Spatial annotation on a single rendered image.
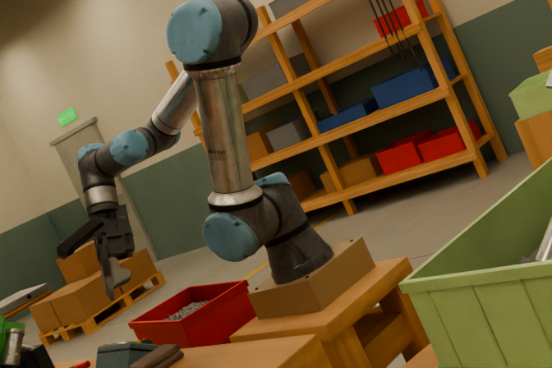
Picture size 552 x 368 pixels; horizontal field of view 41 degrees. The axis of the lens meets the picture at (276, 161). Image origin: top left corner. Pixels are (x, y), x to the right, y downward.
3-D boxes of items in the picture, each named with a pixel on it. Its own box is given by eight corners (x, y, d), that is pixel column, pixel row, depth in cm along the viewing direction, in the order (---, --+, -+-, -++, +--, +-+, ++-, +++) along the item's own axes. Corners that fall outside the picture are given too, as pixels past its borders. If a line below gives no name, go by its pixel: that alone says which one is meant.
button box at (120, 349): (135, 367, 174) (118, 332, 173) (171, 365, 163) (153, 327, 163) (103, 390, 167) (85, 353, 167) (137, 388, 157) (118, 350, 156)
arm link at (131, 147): (148, 118, 170) (119, 139, 177) (116, 132, 161) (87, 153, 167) (165, 148, 170) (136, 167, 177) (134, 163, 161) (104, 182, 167)
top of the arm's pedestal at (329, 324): (317, 287, 193) (311, 274, 192) (414, 271, 170) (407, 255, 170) (235, 352, 171) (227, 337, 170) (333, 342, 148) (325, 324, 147)
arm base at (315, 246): (299, 259, 180) (280, 223, 179) (345, 246, 170) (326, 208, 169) (263, 289, 169) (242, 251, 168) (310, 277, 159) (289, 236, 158)
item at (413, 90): (485, 177, 619) (379, -67, 604) (246, 246, 821) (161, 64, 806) (508, 157, 660) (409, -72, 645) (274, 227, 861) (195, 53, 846)
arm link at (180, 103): (250, -26, 158) (147, 124, 185) (223, -20, 149) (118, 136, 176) (287, 12, 157) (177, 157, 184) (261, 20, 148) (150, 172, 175)
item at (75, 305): (119, 296, 873) (92, 240, 868) (166, 282, 829) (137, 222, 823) (43, 347, 774) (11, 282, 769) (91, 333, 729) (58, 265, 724)
